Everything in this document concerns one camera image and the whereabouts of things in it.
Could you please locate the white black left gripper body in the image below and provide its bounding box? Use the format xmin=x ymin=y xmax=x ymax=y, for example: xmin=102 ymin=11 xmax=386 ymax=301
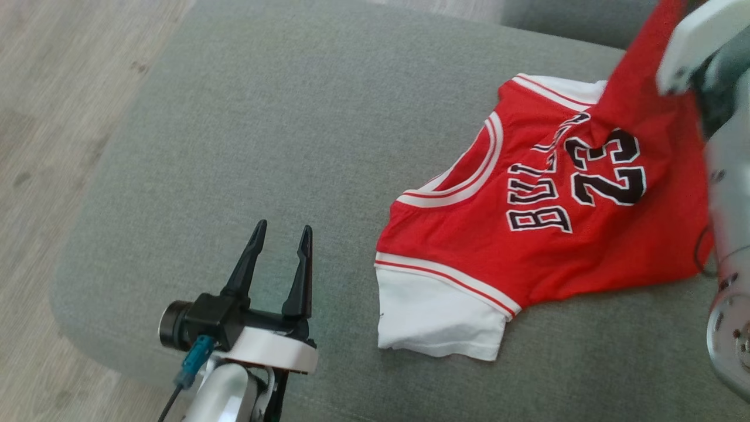
xmin=226 ymin=311 xmax=319 ymax=422

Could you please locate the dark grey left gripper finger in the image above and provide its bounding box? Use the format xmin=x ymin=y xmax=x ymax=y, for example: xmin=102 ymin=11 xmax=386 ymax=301
xmin=281 ymin=225 xmax=313 ymax=320
xmin=220 ymin=220 xmax=268 ymax=300

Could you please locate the red Bulls basketball jersey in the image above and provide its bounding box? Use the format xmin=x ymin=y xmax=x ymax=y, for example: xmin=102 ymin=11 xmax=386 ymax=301
xmin=374 ymin=0 xmax=717 ymax=362

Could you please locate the grey sofa back cushion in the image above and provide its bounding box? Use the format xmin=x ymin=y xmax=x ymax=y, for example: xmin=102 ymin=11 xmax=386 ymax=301
xmin=501 ymin=0 xmax=663 ymax=50

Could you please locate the black left cable teal plug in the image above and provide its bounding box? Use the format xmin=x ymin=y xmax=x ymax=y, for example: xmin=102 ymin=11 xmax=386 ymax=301
xmin=157 ymin=335 xmax=216 ymax=422

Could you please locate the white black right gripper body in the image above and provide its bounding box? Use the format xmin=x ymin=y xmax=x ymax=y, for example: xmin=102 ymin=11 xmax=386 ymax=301
xmin=656 ymin=0 xmax=750 ymax=97

